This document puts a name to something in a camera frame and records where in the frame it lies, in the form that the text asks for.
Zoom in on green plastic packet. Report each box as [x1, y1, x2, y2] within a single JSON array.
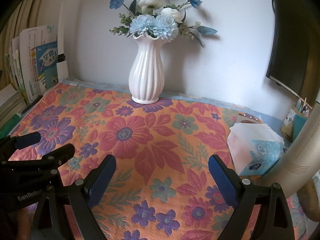
[[0, 114, 21, 139]]

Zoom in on beige cylinder tube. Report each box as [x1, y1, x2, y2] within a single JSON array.
[[259, 100, 320, 198]]

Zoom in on white tissue box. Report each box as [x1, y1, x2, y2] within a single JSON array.
[[227, 122, 287, 176]]

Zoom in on floral orange table cloth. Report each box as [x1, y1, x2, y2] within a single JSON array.
[[4, 80, 311, 240]]

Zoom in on pen holder cup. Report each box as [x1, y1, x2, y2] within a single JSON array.
[[280, 98, 312, 142]]

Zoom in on row of books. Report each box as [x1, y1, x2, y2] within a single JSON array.
[[7, 25, 57, 105]]

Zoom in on blue cover book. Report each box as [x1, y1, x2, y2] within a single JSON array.
[[35, 41, 59, 95]]

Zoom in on white ribbed ceramic vase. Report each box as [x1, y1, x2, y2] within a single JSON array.
[[129, 35, 168, 105]]

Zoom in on black television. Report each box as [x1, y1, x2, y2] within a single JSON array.
[[266, 0, 319, 106]]

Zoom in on blue white artificial flowers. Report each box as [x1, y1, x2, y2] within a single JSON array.
[[109, 0, 217, 45]]

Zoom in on white desk lamp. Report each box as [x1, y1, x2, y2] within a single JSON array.
[[56, 0, 69, 81]]

